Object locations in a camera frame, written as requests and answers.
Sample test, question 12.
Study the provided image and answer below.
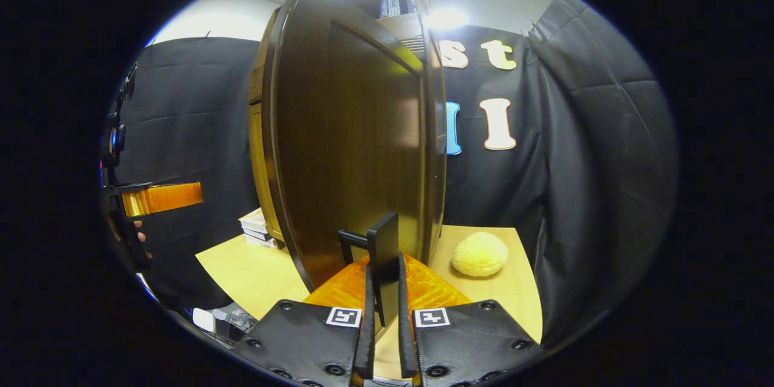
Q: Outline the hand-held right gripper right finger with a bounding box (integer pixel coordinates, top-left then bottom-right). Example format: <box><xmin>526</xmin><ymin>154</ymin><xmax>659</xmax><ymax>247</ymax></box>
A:
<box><xmin>397</xmin><ymin>252</ymin><xmax>545</xmax><ymax>387</ymax></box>

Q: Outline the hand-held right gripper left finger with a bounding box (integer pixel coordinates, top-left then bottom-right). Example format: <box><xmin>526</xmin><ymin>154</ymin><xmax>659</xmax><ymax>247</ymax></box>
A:
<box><xmin>233</xmin><ymin>254</ymin><xmax>376</xmax><ymax>387</ymax></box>

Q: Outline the black door handle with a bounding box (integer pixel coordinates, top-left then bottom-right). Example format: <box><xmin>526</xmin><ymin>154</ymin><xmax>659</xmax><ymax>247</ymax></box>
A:
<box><xmin>339</xmin><ymin>212</ymin><xmax>401</xmax><ymax>327</ymax></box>

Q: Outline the wooden shoe cabinet door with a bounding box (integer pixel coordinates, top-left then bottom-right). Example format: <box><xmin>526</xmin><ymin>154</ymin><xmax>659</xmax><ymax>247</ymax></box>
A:
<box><xmin>266</xmin><ymin>0</ymin><xmax>448</xmax><ymax>292</ymax></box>
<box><xmin>249</xmin><ymin>103</ymin><xmax>285</xmax><ymax>242</ymax></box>

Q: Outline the wooden cabinet drawer front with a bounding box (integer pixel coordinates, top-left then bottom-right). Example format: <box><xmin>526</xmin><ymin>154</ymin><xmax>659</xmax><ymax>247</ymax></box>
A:
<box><xmin>248</xmin><ymin>9</ymin><xmax>428</xmax><ymax>105</ymax></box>

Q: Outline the beige cover book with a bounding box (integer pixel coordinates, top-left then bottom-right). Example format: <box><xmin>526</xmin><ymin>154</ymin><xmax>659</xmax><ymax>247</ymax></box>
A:
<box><xmin>239</xmin><ymin>209</ymin><xmax>270</xmax><ymax>234</ymax></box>

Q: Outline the yellow plush ball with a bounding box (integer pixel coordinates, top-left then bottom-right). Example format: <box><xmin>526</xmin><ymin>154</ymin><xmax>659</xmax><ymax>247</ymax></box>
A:
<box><xmin>451</xmin><ymin>232</ymin><xmax>509</xmax><ymax>278</ymax></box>

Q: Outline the thin white book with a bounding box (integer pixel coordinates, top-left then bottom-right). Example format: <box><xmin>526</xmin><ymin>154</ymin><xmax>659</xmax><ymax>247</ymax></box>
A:
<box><xmin>242</xmin><ymin>230</ymin><xmax>279</xmax><ymax>249</ymax></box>

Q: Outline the small white plastic object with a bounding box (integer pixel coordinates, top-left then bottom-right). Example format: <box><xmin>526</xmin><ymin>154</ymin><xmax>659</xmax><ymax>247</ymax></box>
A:
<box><xmin>192</xmin><ymin>308</ymin><xmax>216</xmax><ymax>333</ymax></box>

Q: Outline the black backdrop cloth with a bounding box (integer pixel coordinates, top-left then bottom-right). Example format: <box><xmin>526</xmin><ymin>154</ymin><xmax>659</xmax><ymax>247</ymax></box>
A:
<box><xmin>115</xmin><ymin>0</ymin><xmax>678</xmax><ymax>345</ymax></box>

